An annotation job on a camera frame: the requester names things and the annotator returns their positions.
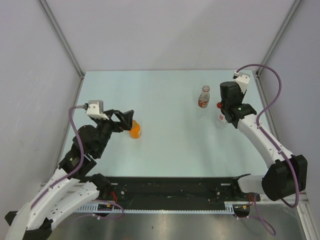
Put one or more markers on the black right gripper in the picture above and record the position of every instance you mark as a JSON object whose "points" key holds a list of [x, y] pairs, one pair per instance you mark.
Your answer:
{"points": [[241, 95]]}

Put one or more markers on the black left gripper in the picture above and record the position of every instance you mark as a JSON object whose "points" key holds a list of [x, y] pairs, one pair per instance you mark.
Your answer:
{"points": [[125, 118]]}

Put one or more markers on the orange juice bottle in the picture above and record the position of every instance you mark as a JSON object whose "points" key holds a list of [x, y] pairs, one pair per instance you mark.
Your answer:
{"points": [[135, 131]]}

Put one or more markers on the clear water bottle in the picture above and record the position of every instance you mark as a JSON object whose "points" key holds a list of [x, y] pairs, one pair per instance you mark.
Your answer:
{"points": [[221, 121]]}

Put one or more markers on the red label clear bottle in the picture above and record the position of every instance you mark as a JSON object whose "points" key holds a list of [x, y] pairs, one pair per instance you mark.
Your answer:
{"points": [[204, 97]]}

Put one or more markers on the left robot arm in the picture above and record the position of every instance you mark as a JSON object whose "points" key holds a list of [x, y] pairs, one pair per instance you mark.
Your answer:
{"points": [[37, 219]]}

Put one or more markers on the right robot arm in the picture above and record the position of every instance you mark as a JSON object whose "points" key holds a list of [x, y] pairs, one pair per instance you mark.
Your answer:
{"points": [[286, 173]]}

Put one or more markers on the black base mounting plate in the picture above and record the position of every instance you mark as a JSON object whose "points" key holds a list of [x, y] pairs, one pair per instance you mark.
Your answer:
{"points": [[175, 193]]}

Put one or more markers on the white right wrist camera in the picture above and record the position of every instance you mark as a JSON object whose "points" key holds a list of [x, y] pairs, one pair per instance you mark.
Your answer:
{"points": [[243, 80]]}

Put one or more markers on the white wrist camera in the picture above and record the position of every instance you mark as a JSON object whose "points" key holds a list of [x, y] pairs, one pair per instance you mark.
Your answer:
{"points": [[243, 80], [95, 109]]}

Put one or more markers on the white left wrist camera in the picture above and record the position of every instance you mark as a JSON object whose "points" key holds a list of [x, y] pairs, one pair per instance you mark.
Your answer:
{"points": [[95, 109]]}

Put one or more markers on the right aluminium frame post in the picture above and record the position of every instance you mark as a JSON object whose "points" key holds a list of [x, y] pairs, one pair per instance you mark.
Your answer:
{"points": [[287, 21]]}

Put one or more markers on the aluminium frame post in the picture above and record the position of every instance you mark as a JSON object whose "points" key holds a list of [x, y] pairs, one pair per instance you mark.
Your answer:
{"points": [[287, 21], [52, 20]]}

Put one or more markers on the left aluminium frame post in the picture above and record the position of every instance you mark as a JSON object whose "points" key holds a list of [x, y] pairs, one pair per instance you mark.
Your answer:
{"points": [[52, 20]]}

